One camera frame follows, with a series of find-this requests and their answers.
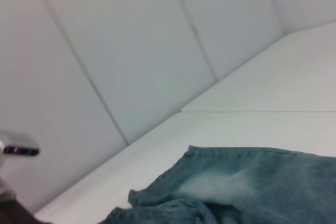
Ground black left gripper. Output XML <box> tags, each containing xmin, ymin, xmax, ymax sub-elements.
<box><xmin>0</xmin><ymin>198</ymin><xmax>37</xmax><ymax>224</ymax></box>

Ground blue washed denim shorts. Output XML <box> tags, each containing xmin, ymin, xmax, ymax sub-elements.
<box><xmin>98</xmin><ymin>144</ymin><xmax>336</xmax><ymax>224</ymax></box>

